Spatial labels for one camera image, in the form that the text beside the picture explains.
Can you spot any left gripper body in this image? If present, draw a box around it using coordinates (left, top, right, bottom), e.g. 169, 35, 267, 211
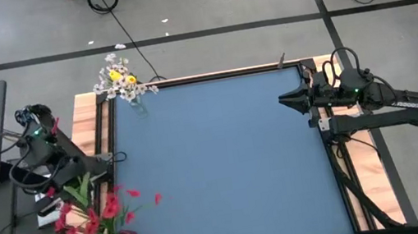
16, 125, 97, 219

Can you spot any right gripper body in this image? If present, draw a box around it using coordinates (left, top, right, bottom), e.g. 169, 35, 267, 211
301, 68, 347, 127

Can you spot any red artificial flower spray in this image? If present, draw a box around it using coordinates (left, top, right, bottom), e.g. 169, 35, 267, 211
31, 177, 169, 234

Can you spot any white blossom flower spray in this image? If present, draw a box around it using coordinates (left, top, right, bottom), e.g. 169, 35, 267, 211
86, 46, 162, 110

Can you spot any clear glass vase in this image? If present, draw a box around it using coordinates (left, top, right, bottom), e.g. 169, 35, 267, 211
127, 94, 151, 120

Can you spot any black clamp lever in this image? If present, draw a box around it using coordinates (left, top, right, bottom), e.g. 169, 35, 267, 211
274, 52, 289, 70

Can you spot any black desk support bar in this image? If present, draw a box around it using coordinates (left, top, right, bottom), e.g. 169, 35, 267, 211
0, 152, 71, 209

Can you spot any white paper sheet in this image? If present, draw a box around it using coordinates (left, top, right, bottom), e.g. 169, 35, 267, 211
33, 188, 68, 229

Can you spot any black table frame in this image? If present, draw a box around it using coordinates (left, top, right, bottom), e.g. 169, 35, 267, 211
82, 46, 408, 234

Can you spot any black floor cable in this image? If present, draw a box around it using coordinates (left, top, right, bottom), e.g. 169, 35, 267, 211
86, 0, 168, 91

